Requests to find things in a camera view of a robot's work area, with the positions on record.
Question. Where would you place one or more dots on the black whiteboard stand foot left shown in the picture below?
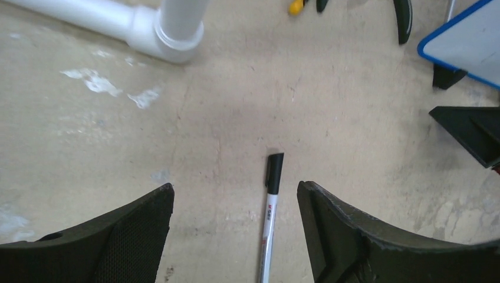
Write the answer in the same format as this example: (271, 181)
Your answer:
(444, 78)

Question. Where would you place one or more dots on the yellow black handled pliers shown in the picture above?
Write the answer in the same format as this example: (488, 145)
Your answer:
(296, 7)

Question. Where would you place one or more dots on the white marker pen black cap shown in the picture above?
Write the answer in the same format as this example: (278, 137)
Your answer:
(272, 182)

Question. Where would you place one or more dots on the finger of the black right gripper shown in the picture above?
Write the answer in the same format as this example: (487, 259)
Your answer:
(476, 129)

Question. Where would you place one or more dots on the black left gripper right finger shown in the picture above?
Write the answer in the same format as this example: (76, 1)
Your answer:
(346, 244)

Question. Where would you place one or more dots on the white PVC pipe frame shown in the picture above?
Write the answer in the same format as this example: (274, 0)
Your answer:
(172, 32)

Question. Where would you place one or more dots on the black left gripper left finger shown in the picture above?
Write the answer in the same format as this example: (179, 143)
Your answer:
(123, 245)

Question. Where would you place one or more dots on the blue framed whiteboard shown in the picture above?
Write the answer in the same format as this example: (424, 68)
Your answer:
(468, 41)

